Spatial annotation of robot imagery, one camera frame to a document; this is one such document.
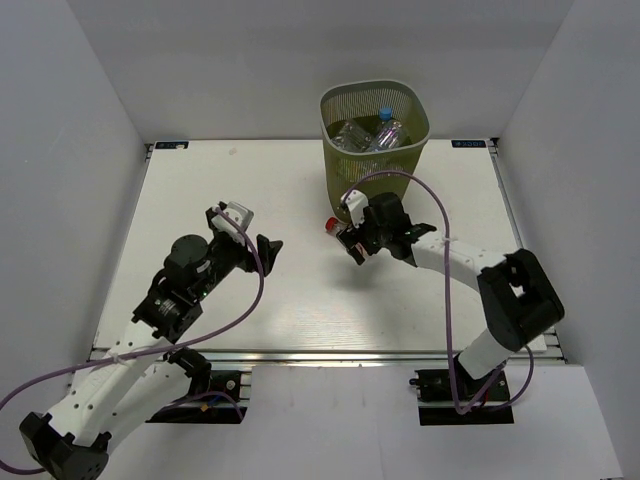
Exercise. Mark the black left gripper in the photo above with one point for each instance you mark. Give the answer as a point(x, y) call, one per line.
point(268, 250)

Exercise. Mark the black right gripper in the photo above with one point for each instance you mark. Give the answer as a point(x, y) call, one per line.
point(347, 239)

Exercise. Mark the crushed bottle red label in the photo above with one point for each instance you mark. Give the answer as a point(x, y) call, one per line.
point(334, 227)

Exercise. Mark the clear square bottle yellow label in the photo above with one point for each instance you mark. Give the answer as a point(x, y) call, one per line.
point(350, 170)

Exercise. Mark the clear ribbed bottle blue cap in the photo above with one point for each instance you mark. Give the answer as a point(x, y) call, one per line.
point(338, 134)

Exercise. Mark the clear bottle blue label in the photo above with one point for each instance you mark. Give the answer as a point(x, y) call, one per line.
point(392, 135)

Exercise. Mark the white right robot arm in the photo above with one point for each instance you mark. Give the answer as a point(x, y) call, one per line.
point(518, 299)

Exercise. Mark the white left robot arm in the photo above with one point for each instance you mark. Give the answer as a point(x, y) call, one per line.
point(149, 367)

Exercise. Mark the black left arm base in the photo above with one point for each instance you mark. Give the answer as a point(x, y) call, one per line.
point(213, 396)

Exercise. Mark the green mesh waste bin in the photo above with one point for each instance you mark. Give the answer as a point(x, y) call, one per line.
point(385, 168)

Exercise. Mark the blue sticker left corner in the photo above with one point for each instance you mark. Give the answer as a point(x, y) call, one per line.
point(171, 145)

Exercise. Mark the blue sticker corner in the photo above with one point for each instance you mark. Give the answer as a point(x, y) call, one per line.
point(171, 145)
point(466, 143)

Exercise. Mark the blue sticker right corner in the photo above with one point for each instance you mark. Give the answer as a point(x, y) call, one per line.
point(466, 143)

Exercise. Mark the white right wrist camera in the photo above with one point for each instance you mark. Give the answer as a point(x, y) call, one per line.
point(354, 202)

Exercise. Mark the aluminium table edge rail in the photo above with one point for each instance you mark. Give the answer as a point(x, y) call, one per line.
point(323, 358)

